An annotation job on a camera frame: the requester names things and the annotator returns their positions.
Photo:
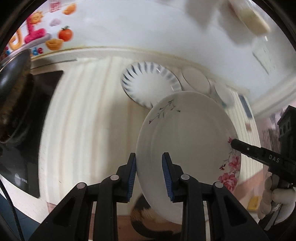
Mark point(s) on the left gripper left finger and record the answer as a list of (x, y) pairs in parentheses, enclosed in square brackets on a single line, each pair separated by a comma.
[(115, 189)]

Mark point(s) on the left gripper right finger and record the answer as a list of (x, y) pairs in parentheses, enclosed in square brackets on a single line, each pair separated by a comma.
[(182, 188)]

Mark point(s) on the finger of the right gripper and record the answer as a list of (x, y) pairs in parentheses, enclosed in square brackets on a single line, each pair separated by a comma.
[(262, 155)]

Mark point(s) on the white floral plate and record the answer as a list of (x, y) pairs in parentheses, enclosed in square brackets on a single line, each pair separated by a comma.
[(197, 133)]

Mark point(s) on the white bowl coloured spots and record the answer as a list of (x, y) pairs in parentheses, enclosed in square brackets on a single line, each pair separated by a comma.
[(223, 95)]

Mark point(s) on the white bowl dark rim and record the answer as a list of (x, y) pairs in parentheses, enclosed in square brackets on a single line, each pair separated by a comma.
[(196, 79)]

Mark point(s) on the blue striped plate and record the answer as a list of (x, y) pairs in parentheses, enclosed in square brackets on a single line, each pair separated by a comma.
[(146, 83)]

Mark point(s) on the white gloved right hand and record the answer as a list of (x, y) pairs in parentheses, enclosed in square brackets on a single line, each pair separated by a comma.
[(284, 196)]

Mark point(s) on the small brown card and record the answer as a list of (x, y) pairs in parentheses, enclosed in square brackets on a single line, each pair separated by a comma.
[(248, 127)]

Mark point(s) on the blue smartphone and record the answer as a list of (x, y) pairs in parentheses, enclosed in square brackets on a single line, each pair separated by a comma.
[(245, 106)]

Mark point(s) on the striped cat tablecloth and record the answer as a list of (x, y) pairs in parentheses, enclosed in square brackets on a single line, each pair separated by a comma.
[(92, 126)]

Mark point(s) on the black induction cooktop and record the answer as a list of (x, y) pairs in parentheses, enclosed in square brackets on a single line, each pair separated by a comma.
[(20, 155)]

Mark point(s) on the black frying pan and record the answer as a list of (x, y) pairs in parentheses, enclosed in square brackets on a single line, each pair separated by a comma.
[(16, 93)]

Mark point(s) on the right plastic bag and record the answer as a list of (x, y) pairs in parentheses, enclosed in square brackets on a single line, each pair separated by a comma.
[(242, 21)]

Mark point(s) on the triple wall socket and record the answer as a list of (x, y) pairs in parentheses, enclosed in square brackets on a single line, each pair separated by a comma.
[(264, 57)]

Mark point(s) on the colourful wall stickers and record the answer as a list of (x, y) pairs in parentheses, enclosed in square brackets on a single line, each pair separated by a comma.
[(45, 30)]

